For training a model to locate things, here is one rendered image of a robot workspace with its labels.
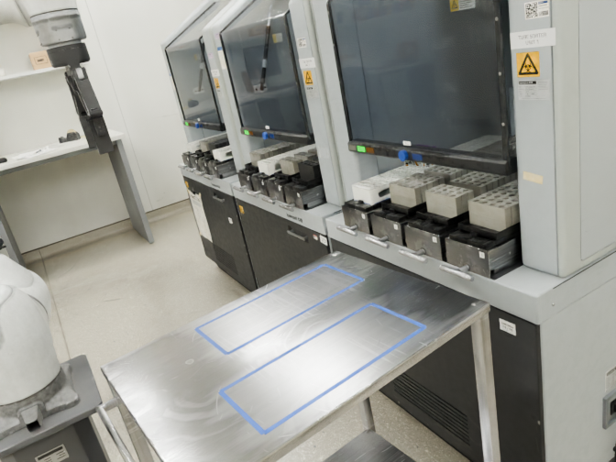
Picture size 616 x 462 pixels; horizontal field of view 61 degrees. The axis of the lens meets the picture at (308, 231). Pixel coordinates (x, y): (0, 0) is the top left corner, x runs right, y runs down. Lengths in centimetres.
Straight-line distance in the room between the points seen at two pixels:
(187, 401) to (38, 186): 404
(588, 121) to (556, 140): 9
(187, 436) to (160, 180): 425
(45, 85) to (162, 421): 410
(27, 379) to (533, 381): 109
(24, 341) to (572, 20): 123
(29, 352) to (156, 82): 392
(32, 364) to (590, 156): 123
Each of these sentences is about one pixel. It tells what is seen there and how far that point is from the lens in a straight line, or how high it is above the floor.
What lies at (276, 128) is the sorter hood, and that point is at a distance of 210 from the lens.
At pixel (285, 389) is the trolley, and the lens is 87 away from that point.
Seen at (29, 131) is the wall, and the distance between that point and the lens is 480.
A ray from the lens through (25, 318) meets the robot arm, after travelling 122.
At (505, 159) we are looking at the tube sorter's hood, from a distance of 121.
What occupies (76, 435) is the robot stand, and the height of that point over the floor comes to 63.
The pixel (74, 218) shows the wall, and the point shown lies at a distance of 492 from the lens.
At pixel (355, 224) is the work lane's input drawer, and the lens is 163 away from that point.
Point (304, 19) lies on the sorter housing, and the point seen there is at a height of 137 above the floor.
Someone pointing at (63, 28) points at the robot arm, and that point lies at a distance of 116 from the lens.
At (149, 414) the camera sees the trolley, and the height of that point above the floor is 82.
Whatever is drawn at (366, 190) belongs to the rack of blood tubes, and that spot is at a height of 86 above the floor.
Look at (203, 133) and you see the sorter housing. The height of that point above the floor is 89.
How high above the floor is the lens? 134
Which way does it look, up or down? 21 degrees down
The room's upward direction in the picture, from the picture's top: 12 degrees counter-clockwise
